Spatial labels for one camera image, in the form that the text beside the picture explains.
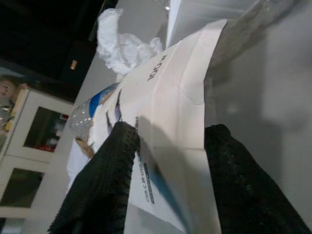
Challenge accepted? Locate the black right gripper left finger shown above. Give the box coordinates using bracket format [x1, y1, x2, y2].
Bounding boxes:
[54, 121, 140, 234]

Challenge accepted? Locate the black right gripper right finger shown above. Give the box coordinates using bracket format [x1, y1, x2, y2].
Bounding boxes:
[204, 123, 312, 234]

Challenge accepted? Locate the white USB cable paper box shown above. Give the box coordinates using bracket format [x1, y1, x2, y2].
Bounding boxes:
[85, 19, 229, 234]

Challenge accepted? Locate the crumpled brown paper scrap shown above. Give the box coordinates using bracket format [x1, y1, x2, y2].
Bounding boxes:
[75, 136, 97, 158]

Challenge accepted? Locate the clear plastic bottle blue label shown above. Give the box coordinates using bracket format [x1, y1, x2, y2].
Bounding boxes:
[69, 82, 122, 142]

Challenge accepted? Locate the white cabinet with glass doors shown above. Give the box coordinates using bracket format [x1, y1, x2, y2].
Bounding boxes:
[0, 87, 76, 215]

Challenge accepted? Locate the crumpled white tissue paper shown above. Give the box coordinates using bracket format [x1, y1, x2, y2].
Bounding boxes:
[96, 7, 163, 75]

